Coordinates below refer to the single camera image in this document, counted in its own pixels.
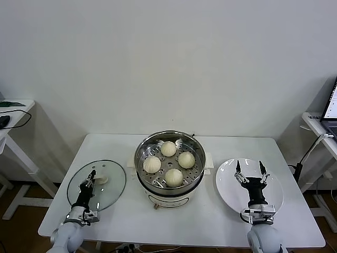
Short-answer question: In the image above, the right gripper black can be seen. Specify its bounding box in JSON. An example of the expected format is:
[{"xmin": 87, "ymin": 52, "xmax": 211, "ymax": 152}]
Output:
[{"xmin": 234, "ymin": 159, "xmax": 271, "ymax": 204}]

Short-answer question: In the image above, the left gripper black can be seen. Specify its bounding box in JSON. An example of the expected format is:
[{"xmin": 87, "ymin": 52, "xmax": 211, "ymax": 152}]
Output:
[{"xmin": 76, "ymin": 170, "xmax": 97, "ymax": 208}]

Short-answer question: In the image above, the round glass lid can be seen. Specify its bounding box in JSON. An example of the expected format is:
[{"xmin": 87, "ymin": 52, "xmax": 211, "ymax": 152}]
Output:
[{"xmin": 67, "ymin": 159, "xmax": 127, "ymax": 212}]

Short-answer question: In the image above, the white steamed baozi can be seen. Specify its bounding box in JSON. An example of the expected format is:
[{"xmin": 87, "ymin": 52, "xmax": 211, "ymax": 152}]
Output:
[
  {"xmin": 164, "ymin": 168, "xmax": 184, "ymax": 187},
  {"xmin": 178, "ymin": 151, "xmax": 196, "ymax": 169},
  {"xmin": 160, "ymin": 141, "xmax": 176, "ymax": 158},
  {"xmin": 143, "ymin": 155, "xmax": 162, "ymax": 174}
]

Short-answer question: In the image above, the steel perforated steamer basket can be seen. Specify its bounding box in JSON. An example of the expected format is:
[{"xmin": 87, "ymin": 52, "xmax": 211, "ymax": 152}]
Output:
[{"xmin": 127, "ymin": 130, "xmax": 213, "ymax": 189}]

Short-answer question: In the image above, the white round plate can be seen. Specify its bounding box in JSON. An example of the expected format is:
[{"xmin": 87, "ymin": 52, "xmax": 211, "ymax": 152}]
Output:
[{"xmin": 215, "ymin": 157, "xmax": 284, "ymax": 219}]

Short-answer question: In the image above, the white electric cooker base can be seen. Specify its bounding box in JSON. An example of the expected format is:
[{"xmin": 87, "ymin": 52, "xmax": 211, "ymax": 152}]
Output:
[{"xmin": 135, "ymin": 168, "xmax": 201, "ymax": 211}]

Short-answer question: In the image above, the white side table with mouse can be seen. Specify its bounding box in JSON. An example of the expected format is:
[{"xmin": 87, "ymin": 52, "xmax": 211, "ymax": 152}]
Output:
[{"xmin": 0, "ymin": 99, "xmax": 63, "ymax": 221}]

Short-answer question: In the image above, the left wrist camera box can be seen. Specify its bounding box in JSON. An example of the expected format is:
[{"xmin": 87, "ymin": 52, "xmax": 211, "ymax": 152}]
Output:
[{"xmin": 83, "ymin": 210, "xmax": 101, "ymax": 225}]

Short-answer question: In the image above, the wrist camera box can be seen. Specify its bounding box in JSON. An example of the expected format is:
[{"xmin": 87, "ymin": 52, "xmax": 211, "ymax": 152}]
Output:
[
  {"xmin": 83, "ymin": 210, "xmax": 101, "ymax": 225},
  {"xmin": 239, "ymin": 206, "xmax": 277, "ymax": 225}
]

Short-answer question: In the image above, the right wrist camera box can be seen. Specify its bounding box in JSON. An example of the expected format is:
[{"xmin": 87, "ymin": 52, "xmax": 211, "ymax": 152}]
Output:
[{"xmin": 239, "ymin": 206, "xmax": 277, "ymax": 225}]

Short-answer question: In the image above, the white usb cable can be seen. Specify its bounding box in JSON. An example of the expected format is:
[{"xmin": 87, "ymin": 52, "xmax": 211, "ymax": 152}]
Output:
[{"xmin": 314, "ymin": 133, "xmax": 331, "ymax": 148}]

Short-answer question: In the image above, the black looped mouse cable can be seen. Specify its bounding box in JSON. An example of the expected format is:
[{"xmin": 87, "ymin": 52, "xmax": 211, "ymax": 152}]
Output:
[{"xmin": 0, "ymin": 109, "xmax": 33, "ymax": 130}]

